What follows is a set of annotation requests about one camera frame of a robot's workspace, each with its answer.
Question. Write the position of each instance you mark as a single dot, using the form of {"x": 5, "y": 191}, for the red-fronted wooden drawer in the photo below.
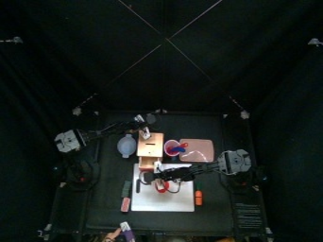
{"x": 145, "y": 162}

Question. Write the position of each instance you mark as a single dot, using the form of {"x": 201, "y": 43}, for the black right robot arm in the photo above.
{"x": 233, "y": 162}

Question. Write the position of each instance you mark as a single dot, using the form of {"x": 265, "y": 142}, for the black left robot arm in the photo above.
{"x": 70, "y": 140}

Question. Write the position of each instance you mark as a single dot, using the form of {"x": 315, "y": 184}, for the wooden drawer box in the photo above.
{"x": 153, "y": 146}

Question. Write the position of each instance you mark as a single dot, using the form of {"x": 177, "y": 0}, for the grey bowl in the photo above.
{"x": 125, "y": 146}

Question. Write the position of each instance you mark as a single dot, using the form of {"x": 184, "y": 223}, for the red dough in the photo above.
{"x": 160, "y": 188}

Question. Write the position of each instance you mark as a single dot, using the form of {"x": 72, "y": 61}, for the person's hand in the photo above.
{"x": 112, "y": 235}

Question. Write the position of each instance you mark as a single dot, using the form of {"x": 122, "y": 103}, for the red plastic cup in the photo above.
{"x": 168, "y": 151}

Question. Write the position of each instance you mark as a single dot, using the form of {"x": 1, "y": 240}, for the black stick tool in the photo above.
{"x": 137, "y": 186}

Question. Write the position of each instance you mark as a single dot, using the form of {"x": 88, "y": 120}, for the blue tool with red tip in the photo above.
{"x": 178, "y": 148}

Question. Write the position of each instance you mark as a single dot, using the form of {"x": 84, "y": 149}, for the white cutting board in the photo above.
{"x": 164, "y": 201}

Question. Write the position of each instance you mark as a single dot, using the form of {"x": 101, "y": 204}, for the pink plastic tray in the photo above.
{"x": 198, "y": 148}

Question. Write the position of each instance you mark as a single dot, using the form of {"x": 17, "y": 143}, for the green striped block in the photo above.
{"x": 125, "y": 189}

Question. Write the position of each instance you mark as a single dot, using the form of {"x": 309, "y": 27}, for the pink block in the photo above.
{"x": 125, "y": 204}

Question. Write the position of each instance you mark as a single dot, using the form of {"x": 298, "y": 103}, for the white text label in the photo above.
{"x": 248, "y": 216}

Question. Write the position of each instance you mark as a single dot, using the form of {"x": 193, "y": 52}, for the purple and white object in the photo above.
{"x": 128, "y": 236}

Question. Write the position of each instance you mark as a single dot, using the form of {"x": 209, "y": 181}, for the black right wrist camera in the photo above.
{"x": 146, "y": 178}

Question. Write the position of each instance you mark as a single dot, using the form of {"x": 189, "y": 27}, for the black frame rail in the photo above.
{"x": 188, "y": 111}

